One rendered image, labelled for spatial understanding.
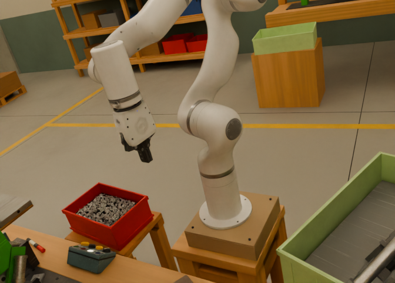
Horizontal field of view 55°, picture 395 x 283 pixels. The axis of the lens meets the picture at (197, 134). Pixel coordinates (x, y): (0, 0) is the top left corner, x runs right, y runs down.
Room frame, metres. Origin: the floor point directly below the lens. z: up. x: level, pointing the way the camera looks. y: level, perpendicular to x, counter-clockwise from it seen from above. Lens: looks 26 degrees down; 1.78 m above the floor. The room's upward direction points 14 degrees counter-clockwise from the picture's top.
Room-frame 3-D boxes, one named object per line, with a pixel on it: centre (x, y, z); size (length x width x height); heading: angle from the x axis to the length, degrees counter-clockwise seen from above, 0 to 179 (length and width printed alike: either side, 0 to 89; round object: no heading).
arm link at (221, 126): (1.07, -0.06, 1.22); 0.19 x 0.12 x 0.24; 34
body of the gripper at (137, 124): (0.95, 0.16, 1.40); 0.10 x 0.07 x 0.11; 137
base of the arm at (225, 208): (1.10, -0.03, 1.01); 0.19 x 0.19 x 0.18
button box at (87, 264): (1.04, 0.45, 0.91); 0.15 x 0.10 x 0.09; 55
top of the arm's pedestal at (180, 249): (1.11, -0.03, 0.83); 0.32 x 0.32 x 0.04; 56
